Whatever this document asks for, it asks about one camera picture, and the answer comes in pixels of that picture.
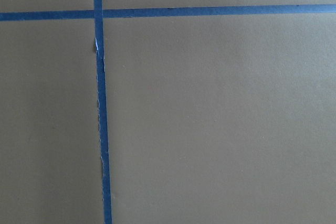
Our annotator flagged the brown paper table cover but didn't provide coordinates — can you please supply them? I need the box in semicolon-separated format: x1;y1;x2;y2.
1;0;335;223

